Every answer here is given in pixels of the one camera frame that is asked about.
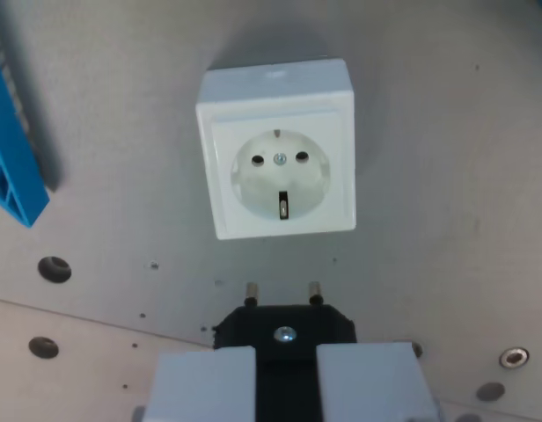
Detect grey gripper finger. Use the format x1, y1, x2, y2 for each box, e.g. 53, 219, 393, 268
143, 346, 258, 422
316, 341, 439, 422

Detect black two-pin plug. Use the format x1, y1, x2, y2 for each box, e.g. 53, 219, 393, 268
211, 280, 358, 422

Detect hex screw with washer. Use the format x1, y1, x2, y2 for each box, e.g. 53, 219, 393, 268
499, 346, 531, 370

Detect blue ribbed plastic wedge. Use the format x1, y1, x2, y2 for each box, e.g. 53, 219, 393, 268
0, 34, 51, 229

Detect white wall socket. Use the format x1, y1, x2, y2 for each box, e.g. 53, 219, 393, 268
194, 56, 358, 241

